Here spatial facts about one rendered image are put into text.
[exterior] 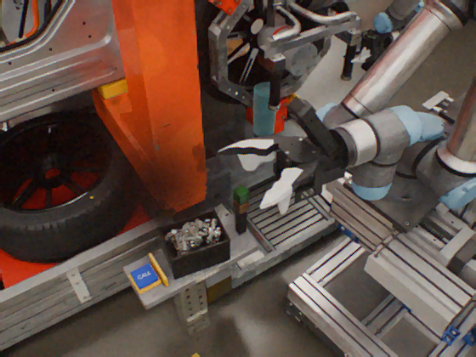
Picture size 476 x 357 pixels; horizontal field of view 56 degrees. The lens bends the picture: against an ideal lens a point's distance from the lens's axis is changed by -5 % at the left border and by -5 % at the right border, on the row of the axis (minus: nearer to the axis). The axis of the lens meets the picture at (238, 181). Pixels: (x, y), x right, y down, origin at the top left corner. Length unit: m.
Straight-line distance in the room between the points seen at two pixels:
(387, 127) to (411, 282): 0.56
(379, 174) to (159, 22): 0.62
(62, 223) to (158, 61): 0.75
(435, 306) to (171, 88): 0.88
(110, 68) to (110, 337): 1.05
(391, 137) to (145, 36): 0.63
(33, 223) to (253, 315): 0.93
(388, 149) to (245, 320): 1.27
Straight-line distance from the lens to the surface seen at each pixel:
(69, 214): 1.71
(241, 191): 1.47
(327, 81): 3.13
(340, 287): 1.82
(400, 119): 0.84
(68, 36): 1.71
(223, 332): 1.93
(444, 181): 1.12
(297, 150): 0.75
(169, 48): 1.21
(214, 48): 1.69
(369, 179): 0.90
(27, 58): 1.71
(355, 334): 1.72
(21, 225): 1.75
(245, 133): 2.20
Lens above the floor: 1.75
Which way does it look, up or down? 47 degrees down
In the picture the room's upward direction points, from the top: straight up
